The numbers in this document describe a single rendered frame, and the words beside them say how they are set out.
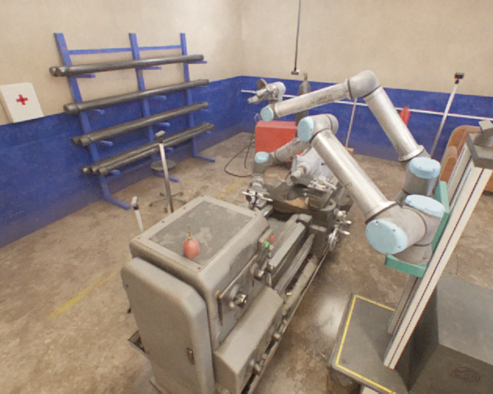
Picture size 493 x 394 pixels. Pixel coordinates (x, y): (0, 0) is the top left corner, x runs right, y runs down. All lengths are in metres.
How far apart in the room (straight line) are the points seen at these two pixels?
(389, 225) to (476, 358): 0.92
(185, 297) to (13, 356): 2.10
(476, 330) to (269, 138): 3.99
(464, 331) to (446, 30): 4.76
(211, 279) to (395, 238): 0.74
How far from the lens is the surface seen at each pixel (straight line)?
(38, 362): 2.96
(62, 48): 4.14
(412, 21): 5.91
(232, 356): 1.58
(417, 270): 1.48
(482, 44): 5.90
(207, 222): 1.46
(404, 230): 1.22
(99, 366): 2.71
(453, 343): 1.89
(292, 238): 2.17
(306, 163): 2.65
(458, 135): 5.83
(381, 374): 2.25
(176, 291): 1.21
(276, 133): 5.02
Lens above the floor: 2.19
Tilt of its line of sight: 31 degrees down
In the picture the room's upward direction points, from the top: straight up
